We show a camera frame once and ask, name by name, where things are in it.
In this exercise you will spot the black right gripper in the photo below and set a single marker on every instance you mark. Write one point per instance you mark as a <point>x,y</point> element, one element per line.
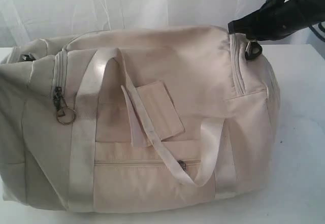
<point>280,19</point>

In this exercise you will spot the beige fabric duffel bag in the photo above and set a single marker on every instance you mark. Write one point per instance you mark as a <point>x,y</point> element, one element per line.
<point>130,121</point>

